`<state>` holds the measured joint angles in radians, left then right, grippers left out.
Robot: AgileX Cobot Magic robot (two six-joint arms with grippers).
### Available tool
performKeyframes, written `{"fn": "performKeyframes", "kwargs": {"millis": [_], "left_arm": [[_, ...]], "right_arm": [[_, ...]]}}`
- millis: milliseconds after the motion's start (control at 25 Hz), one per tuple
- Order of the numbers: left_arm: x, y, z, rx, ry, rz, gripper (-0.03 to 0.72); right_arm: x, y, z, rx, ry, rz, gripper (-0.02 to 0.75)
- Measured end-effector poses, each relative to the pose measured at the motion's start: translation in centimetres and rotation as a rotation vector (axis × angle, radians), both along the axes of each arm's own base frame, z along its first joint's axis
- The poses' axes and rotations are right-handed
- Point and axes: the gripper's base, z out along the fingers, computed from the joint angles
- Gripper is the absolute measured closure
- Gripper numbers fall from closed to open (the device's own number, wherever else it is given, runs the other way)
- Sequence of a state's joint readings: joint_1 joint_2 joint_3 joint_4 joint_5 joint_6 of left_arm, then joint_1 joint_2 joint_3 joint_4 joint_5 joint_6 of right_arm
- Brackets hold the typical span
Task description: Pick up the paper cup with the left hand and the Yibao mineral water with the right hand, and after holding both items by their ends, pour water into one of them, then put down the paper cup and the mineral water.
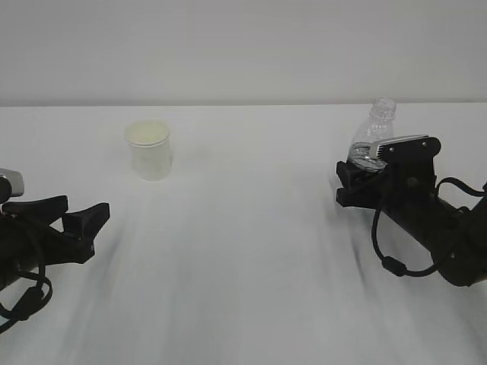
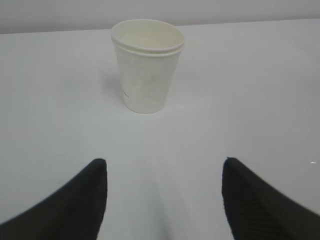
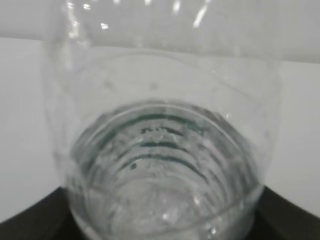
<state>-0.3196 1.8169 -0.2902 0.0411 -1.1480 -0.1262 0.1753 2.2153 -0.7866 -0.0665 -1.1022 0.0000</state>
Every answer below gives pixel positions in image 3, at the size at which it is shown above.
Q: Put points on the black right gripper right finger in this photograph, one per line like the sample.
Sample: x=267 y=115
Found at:
x=278 y=219

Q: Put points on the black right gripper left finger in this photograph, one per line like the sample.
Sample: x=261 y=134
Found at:
x=48 y=219

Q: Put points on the clear water bottle green label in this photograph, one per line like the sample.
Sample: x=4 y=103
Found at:
x=163 y=114

